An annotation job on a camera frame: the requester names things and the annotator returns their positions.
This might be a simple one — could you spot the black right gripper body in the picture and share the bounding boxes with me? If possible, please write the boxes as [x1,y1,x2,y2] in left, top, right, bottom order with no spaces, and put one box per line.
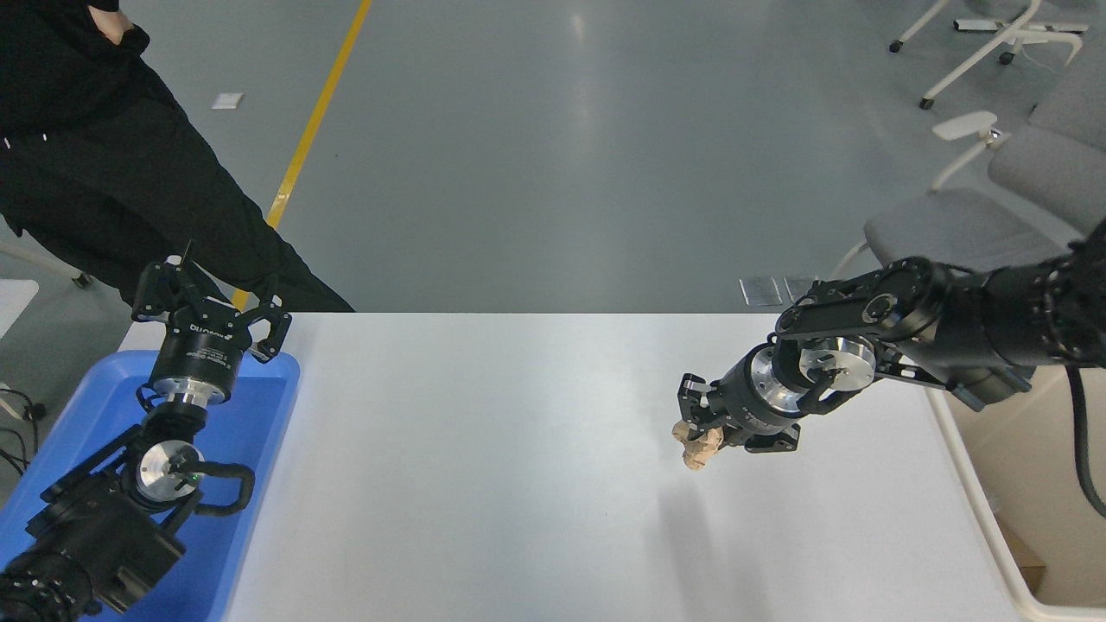
[713,348,803,450]

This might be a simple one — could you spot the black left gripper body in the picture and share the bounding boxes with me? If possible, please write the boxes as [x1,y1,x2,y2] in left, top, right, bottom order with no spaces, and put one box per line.
[154,302,253,394]

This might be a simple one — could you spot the tan paper ball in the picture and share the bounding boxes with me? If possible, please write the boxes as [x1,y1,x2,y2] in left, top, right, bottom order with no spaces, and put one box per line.
[672,419,725,472]

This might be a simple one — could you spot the person's hand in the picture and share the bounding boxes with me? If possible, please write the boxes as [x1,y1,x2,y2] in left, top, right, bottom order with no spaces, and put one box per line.
[91,4,132,46]

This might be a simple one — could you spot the blue plastic tray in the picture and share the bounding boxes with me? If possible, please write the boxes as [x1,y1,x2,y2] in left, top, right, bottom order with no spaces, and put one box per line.
[0,350,301,622]

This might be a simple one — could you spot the person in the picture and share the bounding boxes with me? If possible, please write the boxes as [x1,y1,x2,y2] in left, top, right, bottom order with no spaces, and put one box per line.
[0,0,355,314]

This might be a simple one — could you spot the small white table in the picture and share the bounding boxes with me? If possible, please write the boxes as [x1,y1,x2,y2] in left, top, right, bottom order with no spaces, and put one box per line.
[0,278,40,338]

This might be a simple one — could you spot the large pale bin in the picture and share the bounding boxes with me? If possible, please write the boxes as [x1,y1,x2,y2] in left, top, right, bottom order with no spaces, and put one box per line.
[925,363,1106,622]

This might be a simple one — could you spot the grey office chair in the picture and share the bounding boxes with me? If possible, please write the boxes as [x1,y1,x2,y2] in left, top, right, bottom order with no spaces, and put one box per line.
[812,188,1091,316]
[1028,43,1106,152]

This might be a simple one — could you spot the brown cardboard piece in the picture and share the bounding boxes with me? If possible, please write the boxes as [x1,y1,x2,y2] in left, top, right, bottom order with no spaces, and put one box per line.
[1002,527,1047,588]

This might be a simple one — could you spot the grey chair with white armrest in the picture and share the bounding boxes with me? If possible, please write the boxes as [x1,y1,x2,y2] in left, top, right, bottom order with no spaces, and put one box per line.
[929,111,1106,251]

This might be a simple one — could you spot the white chair base with casters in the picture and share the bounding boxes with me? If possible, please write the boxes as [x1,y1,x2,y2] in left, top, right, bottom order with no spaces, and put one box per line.
[890,0,1090,111]

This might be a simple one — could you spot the black cables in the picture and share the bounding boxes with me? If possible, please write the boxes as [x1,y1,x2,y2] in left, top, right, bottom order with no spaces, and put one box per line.
[0,384,46,480]

